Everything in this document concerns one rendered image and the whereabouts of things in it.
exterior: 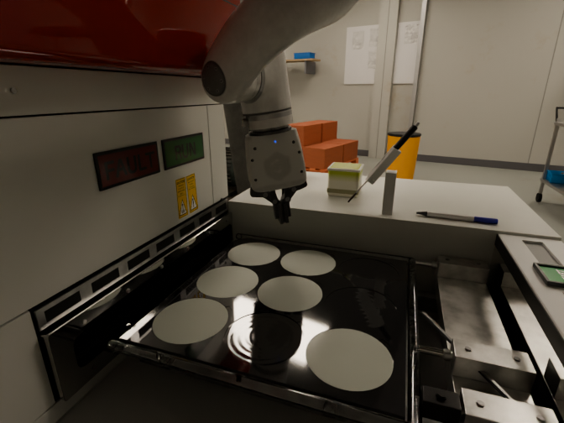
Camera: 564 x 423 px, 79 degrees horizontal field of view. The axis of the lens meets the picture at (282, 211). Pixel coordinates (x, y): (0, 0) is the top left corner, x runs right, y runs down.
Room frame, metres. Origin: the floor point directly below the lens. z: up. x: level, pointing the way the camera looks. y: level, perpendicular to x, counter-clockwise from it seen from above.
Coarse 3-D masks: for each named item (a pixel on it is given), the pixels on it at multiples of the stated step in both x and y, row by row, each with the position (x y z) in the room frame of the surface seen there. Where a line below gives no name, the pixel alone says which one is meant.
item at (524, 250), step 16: (512, 240) 0.53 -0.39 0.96; (528, 240) 0.53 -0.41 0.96; (544, 240) 0.53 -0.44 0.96; (512, 256) 0.47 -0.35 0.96; (528, 256) 0.47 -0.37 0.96; (544, 256) 0.48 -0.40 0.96; (560, 256) 0.47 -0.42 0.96; (528, 272) 0.42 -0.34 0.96; (544, 288) 0.38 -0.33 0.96; (560, 288) 0.38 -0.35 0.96; (544, 304) 0.35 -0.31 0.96; (560, 304) 0.35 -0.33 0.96; (560, 320) 0.32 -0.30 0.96
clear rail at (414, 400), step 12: (408, 264) 0.56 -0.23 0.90; (408, 276) 0.52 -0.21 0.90; (408, 288) 0.48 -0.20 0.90; (408, 300) 0.44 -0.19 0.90; (408, 312) 0.42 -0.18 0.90; (408, 324) 0.39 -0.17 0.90; (408, 336) 0.37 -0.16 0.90; (408, 348) 0.34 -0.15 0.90; (408, 360) 0.32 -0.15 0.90; (408, 372) 0.30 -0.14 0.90; (408, 384) 0.29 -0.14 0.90; (420, 384) 0.29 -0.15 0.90; (408, 396) 0.27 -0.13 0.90; (420, 396) 0.27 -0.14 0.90; (408, 408) 0.26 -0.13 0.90; (420, 408) 0.26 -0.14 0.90; (408, 420) 0.24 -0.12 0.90; (420, 420) 0.24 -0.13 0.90
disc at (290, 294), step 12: (288, 276) 0.51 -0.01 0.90; (264, 288) 0.48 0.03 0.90; (276, 288) 0.48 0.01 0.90; (288, 288) 0.48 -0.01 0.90; (300, 288) 0.48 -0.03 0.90; (312, 288) 0.48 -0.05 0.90; (264, 300) 0.44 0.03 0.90; (276, 300) 0.44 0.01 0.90; (288, 300) 0.44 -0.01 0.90; (300, 300) 0.44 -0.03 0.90; (312, 300) 0.44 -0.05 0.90
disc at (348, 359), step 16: (320, 336) 0.36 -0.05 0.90; (336, 336) 0.36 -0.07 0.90; (352, 336) 0.36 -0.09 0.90; (368, 336) 0.36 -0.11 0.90; (320, 352) 0.33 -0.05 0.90; (336, 352) 0.33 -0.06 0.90; (352, 352) 0.33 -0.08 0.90; (368, 352) 0.33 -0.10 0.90; (384, 352) 0.33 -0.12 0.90; (320, 368) 0.31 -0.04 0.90; (336, 368) 0.31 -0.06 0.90; (352, 368) 0.31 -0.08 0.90; (368, 368) 0.31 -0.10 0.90; (384, 368) 0.31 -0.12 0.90; (336, 384) 0.29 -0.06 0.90; (352, 384) 0.29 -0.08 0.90; (368, 384) 0.29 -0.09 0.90
